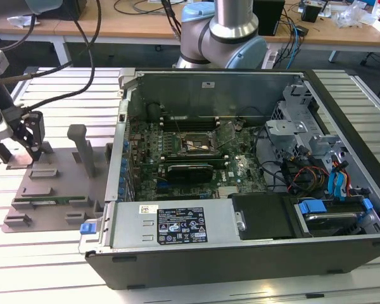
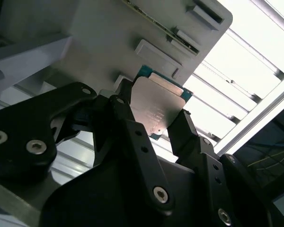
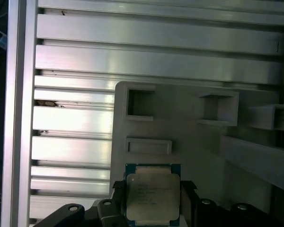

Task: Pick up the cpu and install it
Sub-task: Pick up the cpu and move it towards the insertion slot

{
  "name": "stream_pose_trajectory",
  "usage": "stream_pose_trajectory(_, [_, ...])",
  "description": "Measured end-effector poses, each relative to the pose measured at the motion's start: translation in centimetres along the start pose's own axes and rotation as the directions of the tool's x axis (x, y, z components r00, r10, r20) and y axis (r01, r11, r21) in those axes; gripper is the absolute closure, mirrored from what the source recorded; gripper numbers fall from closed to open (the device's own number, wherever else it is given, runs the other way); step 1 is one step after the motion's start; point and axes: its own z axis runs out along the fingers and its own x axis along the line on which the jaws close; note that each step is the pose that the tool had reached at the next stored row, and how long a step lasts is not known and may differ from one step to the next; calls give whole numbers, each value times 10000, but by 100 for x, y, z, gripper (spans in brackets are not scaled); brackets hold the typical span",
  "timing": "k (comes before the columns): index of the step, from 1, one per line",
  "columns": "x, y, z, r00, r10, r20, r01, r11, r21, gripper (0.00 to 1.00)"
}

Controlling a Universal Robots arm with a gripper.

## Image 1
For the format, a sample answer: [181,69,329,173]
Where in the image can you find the black graphics card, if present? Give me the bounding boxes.
[158,163,215,184]

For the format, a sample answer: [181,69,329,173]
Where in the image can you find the hard disk in blue carrier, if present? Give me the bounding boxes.
[297,198,374,238]

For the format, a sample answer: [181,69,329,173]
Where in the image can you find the small black box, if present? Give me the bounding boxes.
[300,3,323,23]

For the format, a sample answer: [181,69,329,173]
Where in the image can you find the long wooden desk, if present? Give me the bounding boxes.
[52,0,380,64]

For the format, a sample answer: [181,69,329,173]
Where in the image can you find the white power strip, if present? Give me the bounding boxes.
[265,50,279,70]

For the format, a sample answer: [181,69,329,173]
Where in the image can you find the crumpled white paper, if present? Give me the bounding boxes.
[6,15,41,28]

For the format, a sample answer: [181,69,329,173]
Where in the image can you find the black RAM slot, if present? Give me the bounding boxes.
[160,120,219,124]
[160,123,219,127]
[160,155,227,160]
[160,158,227,163]
[160,153,227,157]
[160,126,217,131]
[160,116,219,121]
[160,161,227,166]

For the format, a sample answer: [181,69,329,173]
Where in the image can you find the silver chipset heatsink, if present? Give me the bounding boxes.
[217,186,239,198]

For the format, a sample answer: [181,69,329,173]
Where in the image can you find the thin blue cable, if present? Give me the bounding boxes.
[289,18,301,69]

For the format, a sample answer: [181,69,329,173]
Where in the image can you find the green RAM stick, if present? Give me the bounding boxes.
[30,195,87,206]

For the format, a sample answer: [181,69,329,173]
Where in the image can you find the yellow and red wire bundle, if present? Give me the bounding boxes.
[286,166,329,193]

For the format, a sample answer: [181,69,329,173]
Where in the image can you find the green motherboard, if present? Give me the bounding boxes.
[126,117,270,202]

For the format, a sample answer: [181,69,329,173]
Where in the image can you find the large black box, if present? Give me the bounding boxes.
[39,0,87,20]

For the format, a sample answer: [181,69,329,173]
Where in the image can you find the silver metal drive cage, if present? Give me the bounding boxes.
[265,84,351,165]

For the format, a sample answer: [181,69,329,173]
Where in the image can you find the blue flat data wire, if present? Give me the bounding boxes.
[328,169,348,204]

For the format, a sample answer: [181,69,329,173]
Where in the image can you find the CPU socket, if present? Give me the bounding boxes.
[179,132,219,156]

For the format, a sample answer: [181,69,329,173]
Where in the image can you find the short wooden desk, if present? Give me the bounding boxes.
[0,17,74,68]

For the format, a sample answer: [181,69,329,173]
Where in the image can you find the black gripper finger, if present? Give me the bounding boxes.
[18,110,46,163]
[0,140,16,165]

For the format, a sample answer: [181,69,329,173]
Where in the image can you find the silver power supply unit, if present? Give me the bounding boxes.
[109,201,241,251]

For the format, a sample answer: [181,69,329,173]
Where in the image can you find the orange data wire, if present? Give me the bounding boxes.
[332,160,353,199]

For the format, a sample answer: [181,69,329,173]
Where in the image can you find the clear plastic bags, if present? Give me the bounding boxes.
[334,1,378,29]

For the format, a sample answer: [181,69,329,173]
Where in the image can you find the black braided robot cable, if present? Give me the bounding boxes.
[17,0,102,111]

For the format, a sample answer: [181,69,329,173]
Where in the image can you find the black open PC case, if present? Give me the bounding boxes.
[78,67,380,291]

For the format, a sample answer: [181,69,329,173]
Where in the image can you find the grey parts rack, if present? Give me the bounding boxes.
[1,124,115,234]

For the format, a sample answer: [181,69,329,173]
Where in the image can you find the black plastic shroud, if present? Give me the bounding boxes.
[231,193,300,241]

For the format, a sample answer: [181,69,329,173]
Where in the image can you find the tall black box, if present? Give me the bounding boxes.
[254,0,286,37]

